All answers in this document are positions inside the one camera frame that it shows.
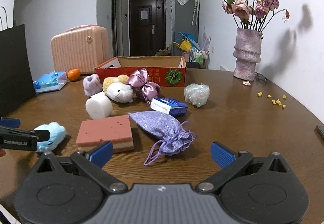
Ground red cardboard box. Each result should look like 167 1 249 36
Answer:
96 56 186 87

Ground purple drawstring pouch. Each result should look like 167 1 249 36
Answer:
129 110 197 166

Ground trolley with bottles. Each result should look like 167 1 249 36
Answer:
186 47 210 69

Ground yellow crumbs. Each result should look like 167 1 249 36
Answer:
257 91 287 109

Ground black paper bag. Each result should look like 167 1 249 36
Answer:
0 24 36 117

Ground purple textured vase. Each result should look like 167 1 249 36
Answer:
233 28 262 82

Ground pink layered sponge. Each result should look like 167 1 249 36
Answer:
76 114 134 153

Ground fallen rose petal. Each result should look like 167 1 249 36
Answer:
243 81 251 86

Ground yellow blue toy pile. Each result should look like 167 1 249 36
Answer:
173 32 199 52

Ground blue tissue pack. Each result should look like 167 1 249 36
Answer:
149 97 188 117

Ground pink ribbed suitcase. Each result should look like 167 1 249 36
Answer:
50 24 110 74

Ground cardboard box on floor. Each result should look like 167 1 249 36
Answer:
155 49 171 56

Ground white foam cylinder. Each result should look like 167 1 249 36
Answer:
85 91 113 119

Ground dark entrance door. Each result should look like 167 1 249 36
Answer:
129 0 166 56

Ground iridescent mesh bath ball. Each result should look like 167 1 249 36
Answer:
184 83 210 108

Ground light blue plush toy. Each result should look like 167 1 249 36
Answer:
35 122 67 153

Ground black eyeglasses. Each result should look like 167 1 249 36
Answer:
255 72 268 84

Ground grey refrigerator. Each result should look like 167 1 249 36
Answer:
171 0 199 56

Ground orange tangerine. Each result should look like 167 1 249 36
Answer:
67 68 81 82

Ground white plush sheep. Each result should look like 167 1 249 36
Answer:
105 82 133 103

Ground yellow fluffy plush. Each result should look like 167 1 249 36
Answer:
102 74 129 92

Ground blue tissue box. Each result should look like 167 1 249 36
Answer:
33 72 68 94

